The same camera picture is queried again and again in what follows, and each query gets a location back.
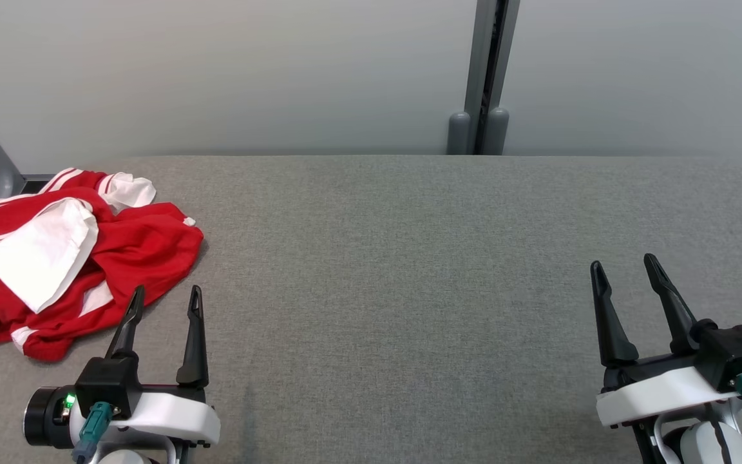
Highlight teal left camera connector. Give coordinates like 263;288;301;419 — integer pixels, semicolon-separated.
71;401;114;464

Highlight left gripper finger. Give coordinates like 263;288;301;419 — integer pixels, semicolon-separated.
106;285;145;360
176;285;209;388

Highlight red basketball jersey white sleeves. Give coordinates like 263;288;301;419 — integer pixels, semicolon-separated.
0;168;157;314

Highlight red shorts white stripe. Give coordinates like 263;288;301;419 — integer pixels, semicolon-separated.
0;202;205;363

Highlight grey partition frame post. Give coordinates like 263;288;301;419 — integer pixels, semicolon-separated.
446;0;494;156
484;0;521;156

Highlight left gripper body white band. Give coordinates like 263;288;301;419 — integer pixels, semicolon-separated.
108;384;222;450

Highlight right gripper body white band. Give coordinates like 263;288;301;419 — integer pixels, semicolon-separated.
596;351;742;429

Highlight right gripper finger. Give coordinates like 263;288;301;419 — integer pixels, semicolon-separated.
590;260;640;369
643;253;699;354

